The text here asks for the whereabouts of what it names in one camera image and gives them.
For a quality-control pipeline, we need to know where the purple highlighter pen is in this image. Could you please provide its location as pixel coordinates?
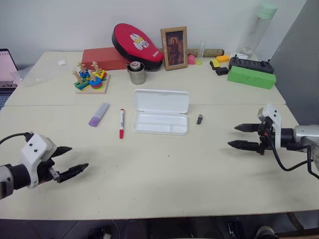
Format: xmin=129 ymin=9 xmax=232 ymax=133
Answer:
xmin=88 ymin=102 xmax=111 ymax=128

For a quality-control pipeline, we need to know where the brown wooden rod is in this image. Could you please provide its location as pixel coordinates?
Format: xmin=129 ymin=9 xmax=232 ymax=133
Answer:
xmin=184 ymin=47 xmax=225 ymax=58

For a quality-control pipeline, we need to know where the red black oval pouch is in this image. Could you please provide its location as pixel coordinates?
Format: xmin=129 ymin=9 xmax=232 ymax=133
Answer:
xmin=111 ymin=23 xmax=164 ymax=72

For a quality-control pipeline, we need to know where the laptop with pink screen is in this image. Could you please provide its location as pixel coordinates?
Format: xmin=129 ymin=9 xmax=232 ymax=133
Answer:
xmin=0 ymin=48 xmax=19 ymax=111

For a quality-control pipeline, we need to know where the green rectangular block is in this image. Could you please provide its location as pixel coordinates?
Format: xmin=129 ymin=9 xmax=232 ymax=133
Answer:
xmin=227 ymin=65 xmax=277 ymax=90

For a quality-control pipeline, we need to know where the wooden picture frame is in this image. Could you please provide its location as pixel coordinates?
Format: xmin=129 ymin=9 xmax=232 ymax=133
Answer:
xmin=159 ymin=25 xmax=188 ymax=72

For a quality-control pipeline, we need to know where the clear plastic bag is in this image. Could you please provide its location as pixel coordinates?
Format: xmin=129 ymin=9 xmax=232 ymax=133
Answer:
xmin=9 ymin=65 xmax=54 ymax=88

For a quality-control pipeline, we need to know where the clear bottle with green lid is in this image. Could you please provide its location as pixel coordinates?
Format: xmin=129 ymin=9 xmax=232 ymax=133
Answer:
xmin=240 ymin=2 xmax=278 ymax=54

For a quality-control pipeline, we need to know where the red white marker pen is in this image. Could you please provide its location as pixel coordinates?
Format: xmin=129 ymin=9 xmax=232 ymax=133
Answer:
xmin=118 ymin=108 xmax=126 ymax=139

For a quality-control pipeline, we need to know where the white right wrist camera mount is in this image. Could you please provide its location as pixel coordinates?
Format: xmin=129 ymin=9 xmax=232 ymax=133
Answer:
xmin=257 ymin=103 xmax=283 ymax=150

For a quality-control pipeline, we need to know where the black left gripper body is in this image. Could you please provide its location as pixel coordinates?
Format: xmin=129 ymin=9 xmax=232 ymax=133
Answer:
xmin=36 ymin=149 xmax=62 ymax=185

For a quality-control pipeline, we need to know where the white crumpled paper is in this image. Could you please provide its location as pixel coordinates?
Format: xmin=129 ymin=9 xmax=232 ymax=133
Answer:
xmin=229 ymin=51 xmax=248 ymax=60

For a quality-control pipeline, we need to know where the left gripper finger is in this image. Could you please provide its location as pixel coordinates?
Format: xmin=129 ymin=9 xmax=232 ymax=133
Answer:
xmin=50 ymin=146 xmax=73 ymax=158
xmin=58 ymin=163 xmax=90 ymax=184

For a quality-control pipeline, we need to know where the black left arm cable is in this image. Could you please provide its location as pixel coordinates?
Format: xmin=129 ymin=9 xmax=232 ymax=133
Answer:
xmin=0 ymin=131 xmax=34 ymax=145

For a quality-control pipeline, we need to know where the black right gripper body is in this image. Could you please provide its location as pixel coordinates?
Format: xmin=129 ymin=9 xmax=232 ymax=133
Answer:
xmin=256 ymin=117 xmax=275 ymax=156

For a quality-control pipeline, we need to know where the red rectangular block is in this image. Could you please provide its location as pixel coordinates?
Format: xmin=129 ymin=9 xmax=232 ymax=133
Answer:
xmin=81 ymin=47 xmax=131 ymax=71

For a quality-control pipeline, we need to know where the white plastic case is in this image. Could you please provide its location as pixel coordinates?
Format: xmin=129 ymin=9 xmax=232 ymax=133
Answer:
xmin=133 ymin=89 xmax=191 ymax=136

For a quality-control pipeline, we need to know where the dark rounded shape under table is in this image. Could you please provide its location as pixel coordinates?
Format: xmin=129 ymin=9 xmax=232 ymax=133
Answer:
xmin=254 ymin=225 xmax=277 ymax=239

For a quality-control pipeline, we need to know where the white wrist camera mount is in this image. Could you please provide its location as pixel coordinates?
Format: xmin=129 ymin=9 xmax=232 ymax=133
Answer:
xmin=19 ymin=133 xmax=58 ymax=189
xmin=257 ymin=103 xmax=283 ymax=150

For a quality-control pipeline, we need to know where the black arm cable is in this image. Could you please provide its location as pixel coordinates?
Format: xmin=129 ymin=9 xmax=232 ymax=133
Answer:
xmin=0 ymin=131 xmax=34 ymax=145
xmin=264 ymin=131 xmax=319 ymax=180

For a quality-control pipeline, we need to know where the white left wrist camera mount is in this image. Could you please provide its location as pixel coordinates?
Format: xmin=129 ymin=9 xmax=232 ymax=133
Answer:
xmin=19 ymin=133 xmax=58 ymax=189

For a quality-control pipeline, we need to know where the metal cup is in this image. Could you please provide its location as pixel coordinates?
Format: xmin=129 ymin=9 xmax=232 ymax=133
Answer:
xmin=125 ymin=61 xmax=147 ymax=85

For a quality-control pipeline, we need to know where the clear tube with yellow base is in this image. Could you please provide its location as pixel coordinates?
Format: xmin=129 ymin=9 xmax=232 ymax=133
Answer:
xmin=196 ymin=40 xmax=206 ymax=66

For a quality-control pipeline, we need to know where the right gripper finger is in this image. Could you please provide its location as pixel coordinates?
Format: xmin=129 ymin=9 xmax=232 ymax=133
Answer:
xmin=234 ymin=123 xmax=261 ymax=133
xmin=227 ymin=139 xmax=260 ymax=152

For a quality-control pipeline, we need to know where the black remote controller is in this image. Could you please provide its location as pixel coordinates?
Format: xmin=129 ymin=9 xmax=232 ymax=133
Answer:
xmin=228 ymin=56 xmax=276 ymax=74

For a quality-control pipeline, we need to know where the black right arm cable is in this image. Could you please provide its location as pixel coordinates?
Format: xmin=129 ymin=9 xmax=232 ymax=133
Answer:
xmin=264 ymin=131 xmax=319 ymax=180

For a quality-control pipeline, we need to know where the wooden shape stacking toy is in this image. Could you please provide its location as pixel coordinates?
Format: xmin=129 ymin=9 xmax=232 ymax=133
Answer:
xmin=72 ymin=60 xmax=111 ymax=95

